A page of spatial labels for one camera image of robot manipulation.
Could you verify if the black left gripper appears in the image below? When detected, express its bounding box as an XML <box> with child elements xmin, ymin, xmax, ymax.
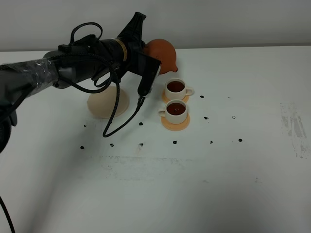
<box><xmin>112</xmin><ymin>12</ymin><xmax>146</xmax><ymax>78</ymax></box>

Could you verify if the brown clay teapot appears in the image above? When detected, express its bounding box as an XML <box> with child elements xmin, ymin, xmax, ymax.
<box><xmin>143</xmin><ymin>39</ymin><xmax>178</xmax><ymax>74</ymax></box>

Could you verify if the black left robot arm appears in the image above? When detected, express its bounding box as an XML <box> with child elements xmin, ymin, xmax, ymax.
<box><xmin>0</xmin><ymin>12</ymin><xmax>146</xmax><ymax>150</ymax></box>

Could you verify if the beige round teapot saucer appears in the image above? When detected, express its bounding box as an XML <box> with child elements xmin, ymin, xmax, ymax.
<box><xmin>87</xmin><ymin>86</ymin><xmax>130</xmax><ymax>119</ymax></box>

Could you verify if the far white teacup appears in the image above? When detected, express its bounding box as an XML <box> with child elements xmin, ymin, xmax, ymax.
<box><xmin>164</xmin><ymin>78</ymin><xmax>194</xmax><ymax>100</ymax></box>

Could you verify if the white teacup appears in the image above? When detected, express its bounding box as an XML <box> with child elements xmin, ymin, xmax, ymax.
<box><xmin>158</xmin><ymin>100</ymin><xmax>188</xmax><ymax>124</ymax></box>
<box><xmin>164</xmin><ymin>78</ymin><xmax>194</xmax><ymax>100</ymax></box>

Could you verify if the far orange coaster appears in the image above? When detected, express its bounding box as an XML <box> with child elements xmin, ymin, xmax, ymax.
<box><xmin>161</xmin><ymin>91</ymin><xmax>190</xmax><ymax>103</ymax></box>

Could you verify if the orange coaster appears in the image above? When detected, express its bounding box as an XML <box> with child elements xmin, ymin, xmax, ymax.
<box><xmin>161</xmin><ymin>114</ymin><xmax>190</xmax><ymax>132</ymax></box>
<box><xmin>161</xmin><ymin>91</ymin><xmax>190</xmax><ymax>103</ymax></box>

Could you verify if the near white teacup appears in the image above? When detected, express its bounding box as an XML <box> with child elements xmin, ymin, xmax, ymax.
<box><xmin>158</xmin><ymin>100</ymin><xmax>188</xmax><ymax>124</ymax></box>

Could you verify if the near orange coaster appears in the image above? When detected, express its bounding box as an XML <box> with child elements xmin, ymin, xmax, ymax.
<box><xmin>161</xmin><ymin>114</ymin><xmax>190</xmax><ymax>132</ymax></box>

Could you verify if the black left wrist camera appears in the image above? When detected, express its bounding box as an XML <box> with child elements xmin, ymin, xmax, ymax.
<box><xmin>129</xmin><ymin>52</ymin><xmax>161</xmax><ymax>97</ymax></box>

